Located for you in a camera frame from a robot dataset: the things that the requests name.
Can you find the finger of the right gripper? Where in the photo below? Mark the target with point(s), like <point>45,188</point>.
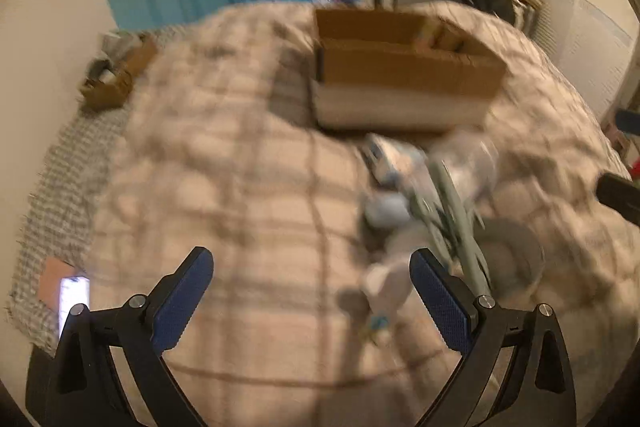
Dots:
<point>627,121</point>
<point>620,195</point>

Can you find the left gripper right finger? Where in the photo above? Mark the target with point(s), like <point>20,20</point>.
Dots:
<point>537,388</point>

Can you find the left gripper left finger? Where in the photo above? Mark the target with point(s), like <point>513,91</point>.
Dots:
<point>84,387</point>

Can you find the white blue plush toy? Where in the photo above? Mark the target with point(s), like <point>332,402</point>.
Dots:
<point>386,284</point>

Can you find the clear plastic container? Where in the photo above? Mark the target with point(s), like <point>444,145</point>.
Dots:
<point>471,159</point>

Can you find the white smartphone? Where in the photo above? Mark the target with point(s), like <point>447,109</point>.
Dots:
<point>74,291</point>

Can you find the white louvered wardrobe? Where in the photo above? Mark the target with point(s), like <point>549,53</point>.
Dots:
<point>591,43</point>

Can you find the gingham bed sheet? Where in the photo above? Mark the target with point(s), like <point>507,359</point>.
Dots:
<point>59,220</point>

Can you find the black jacket on chair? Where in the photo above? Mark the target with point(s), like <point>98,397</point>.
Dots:
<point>503,9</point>

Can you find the red and tan book box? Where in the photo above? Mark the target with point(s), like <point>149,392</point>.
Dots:
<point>440,35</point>

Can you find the large open cardboard box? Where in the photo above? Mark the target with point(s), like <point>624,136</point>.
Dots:
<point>369,77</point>

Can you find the plaid fringed blanket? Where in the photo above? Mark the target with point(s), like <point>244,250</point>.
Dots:
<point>220,151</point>

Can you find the small brown cardboard box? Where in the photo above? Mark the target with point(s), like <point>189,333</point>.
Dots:
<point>109,79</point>

